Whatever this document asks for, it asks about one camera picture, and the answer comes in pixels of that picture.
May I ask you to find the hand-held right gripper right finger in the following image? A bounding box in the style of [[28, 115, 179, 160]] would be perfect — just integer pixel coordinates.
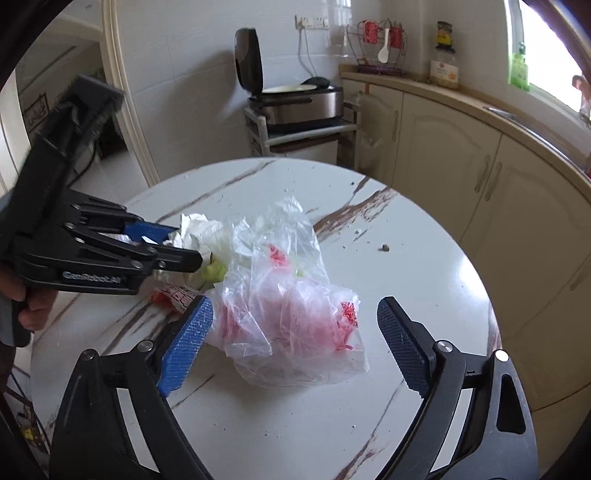
[[377, 296, 541, 480]]

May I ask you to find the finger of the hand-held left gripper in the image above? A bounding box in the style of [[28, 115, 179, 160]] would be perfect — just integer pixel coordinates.
[[65, 222, 204, 278], [60, 189, 181, 245]]

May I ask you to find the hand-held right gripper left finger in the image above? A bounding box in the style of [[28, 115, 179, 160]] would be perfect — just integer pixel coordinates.
[[46, 295, 214, 480]]

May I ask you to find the white tissue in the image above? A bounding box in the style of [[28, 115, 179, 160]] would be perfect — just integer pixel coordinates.
[[152, 212, 234, 287]]

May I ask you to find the clear pink plastic bag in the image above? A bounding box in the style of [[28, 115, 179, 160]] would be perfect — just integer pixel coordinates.
[[205, 196, 370, 387]]

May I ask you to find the person's left hand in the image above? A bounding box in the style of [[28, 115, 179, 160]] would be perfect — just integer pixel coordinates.
[[0, 264, 57, 332]]

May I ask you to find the red white wrapper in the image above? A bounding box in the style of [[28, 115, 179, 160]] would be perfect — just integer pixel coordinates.
[[151, 284, 200, 315]]

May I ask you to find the green fruit core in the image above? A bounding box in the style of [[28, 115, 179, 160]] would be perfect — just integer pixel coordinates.
[[202, 253, 228, 282]]

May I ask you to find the round marble table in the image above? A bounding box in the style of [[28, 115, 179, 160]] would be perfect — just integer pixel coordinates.
[[30, 158, 502, 480]]

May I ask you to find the white kitchen trolley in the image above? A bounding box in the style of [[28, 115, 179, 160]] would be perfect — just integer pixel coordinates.
[[244, 104, 359, 168]]

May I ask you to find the black silver rice cooker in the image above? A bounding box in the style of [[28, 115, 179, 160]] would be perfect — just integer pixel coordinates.
[[234, 28, 345, 126]]

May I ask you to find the clear hanging plastic bag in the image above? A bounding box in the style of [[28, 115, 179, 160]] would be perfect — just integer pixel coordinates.
[[358, 91, 394, 171]]

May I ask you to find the stainless steel sink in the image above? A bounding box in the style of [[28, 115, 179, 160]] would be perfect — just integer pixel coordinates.
[[482, 105, 525, 125]]

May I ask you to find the clear glass jar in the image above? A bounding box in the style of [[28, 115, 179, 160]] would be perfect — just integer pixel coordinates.
[[428, 48, 461, 90]]

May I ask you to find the green dish soap bottle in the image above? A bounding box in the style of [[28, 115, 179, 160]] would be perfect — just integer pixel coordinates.
[[508, 41, 531, 91]]

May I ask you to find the dark bottle yellow label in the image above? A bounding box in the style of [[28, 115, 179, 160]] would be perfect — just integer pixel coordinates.
[[435, 21, 456, 51]]

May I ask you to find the white framed window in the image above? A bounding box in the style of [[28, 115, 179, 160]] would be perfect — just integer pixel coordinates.
[[505, 0, 591, 112]]

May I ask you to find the cream door frame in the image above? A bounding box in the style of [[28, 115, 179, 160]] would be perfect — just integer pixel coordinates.
[[0, 0, 160, 195]]

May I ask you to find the white power cable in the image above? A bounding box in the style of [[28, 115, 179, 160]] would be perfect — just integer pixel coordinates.
[[298, 28, 325, 80]]

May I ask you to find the red wire utensil rack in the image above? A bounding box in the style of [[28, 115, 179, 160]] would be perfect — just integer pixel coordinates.
[[346, 18, 408, 77]]

